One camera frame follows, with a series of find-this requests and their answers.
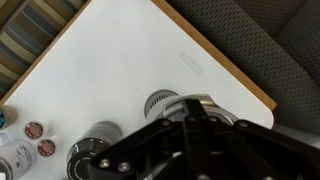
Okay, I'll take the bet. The wooden side table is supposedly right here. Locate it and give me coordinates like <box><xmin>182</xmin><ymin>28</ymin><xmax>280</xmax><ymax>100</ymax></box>
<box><xmin>0</xmin><ymin>0</ymin><xmax>278</xmax><ymax>112</ymax></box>

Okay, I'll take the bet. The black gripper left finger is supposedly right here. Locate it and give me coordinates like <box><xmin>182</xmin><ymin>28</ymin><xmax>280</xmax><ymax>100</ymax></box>
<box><xmin>88</xmin><ymin>119</ymin><xmax>184</xmax><ymax>180</ymax></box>

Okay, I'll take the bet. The white table board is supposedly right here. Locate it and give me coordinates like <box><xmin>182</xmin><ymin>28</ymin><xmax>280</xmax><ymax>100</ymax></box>
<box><xmin>5</xmin><ymin>0</ymin><xmax>274</xmax><ymax>180</ymax></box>

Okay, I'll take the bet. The dark glass coffee jar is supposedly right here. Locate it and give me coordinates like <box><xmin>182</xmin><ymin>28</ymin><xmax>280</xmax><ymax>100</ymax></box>
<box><xmin>66</xmin><ymin>121</ymin><xmax>123</xmax><ymax>180</ymax></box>

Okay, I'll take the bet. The dark grey sofa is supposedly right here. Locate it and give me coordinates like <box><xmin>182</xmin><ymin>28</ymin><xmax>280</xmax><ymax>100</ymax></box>
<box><xmin>169</xmin><ymin>0</ymin><xmax>320</xmax><ymax>134</ymax></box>

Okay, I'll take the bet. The grey coffee machine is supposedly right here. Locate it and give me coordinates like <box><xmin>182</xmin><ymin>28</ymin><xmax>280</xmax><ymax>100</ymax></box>
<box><xmin>144</xmin><ymin>89</ymin><xmax>238</xmax><ymax>125</ymax></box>

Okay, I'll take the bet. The clear jar with metal lid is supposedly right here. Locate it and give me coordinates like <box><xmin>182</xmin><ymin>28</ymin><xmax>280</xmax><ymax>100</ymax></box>
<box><xmin>0</xmin><ymin>140</ymin><xmax>37</xmax><ymax>180</ymax></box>

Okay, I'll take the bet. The striped sofa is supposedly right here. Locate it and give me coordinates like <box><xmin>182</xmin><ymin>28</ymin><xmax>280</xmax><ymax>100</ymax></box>
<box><xmin>0</xmin><ymin>0</ymin><xmax>91</xmax><ymax>98</ymax></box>

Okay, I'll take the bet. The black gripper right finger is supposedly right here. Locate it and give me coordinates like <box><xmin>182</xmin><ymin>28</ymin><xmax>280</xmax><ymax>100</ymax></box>
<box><xmin>203</xmin><ymin>119</ymin><xmax>320</xmax><ymax>180</ymax></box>

